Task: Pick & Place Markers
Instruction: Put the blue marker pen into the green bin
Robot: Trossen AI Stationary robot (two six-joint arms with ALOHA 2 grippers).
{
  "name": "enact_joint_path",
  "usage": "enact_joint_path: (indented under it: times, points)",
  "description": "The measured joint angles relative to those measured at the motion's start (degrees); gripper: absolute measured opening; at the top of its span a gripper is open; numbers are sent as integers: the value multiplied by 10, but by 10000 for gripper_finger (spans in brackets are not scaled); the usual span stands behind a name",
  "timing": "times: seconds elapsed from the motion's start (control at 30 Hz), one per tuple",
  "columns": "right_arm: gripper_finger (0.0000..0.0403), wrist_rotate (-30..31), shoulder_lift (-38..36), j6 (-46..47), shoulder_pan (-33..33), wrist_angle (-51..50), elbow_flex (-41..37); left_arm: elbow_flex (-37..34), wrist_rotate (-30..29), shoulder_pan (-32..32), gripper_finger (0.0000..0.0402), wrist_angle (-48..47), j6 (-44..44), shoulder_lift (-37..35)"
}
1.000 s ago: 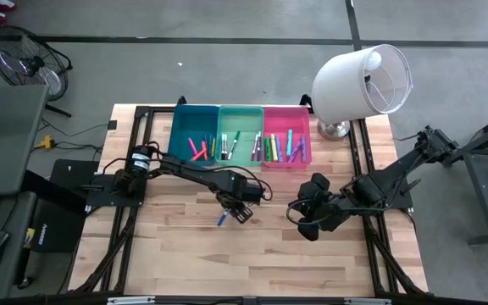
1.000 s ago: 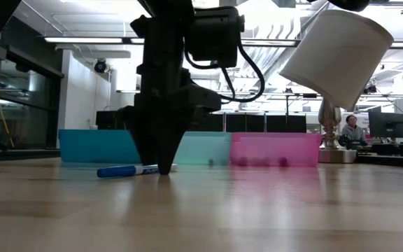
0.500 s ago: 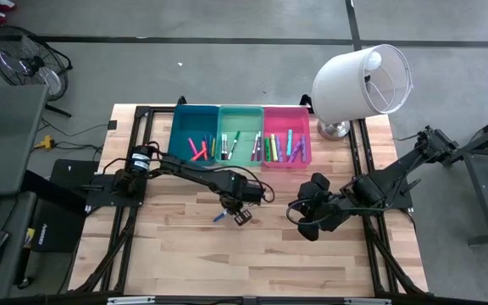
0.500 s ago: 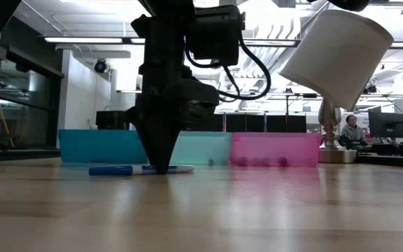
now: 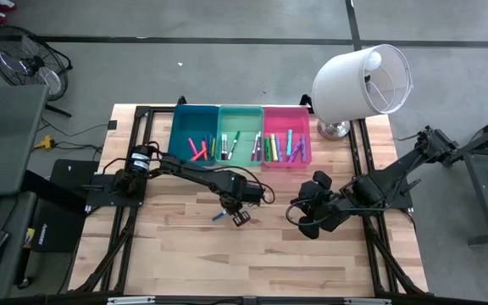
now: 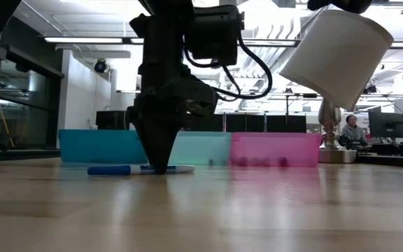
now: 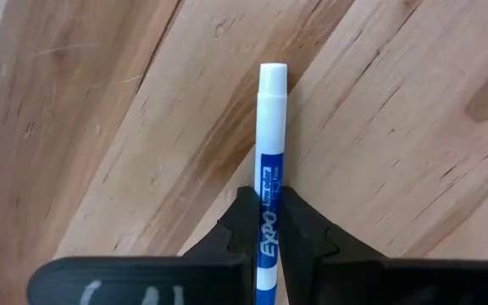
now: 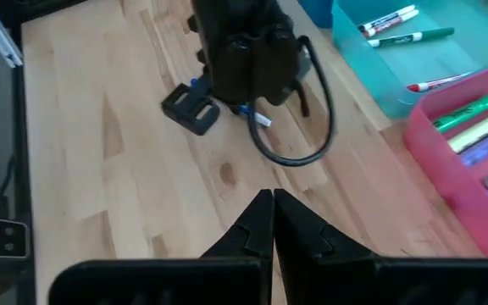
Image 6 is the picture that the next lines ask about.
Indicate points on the black monitor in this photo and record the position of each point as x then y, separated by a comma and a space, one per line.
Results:
112, 120
387, 124

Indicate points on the white shade table lamp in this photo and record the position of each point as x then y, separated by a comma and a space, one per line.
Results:
338, 56

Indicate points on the blue plastic bin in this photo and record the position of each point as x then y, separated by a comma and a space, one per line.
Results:
100, 145

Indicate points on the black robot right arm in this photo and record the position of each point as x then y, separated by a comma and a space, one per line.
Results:
341, 4

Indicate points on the thin blue white marker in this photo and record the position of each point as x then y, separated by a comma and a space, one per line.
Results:
110, 170

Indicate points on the person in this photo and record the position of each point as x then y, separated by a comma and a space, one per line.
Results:
353, 131

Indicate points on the black dome ceiling camera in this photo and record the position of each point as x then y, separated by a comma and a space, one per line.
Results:
100, 66

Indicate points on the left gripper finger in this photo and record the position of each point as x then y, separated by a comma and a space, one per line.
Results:
159, 143

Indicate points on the teal plastic bin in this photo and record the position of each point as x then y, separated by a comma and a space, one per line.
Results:
201, 147

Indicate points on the pink plastic bin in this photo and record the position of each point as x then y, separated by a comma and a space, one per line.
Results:
275, 147

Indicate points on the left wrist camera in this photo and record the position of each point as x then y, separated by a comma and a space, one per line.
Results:
215, 33

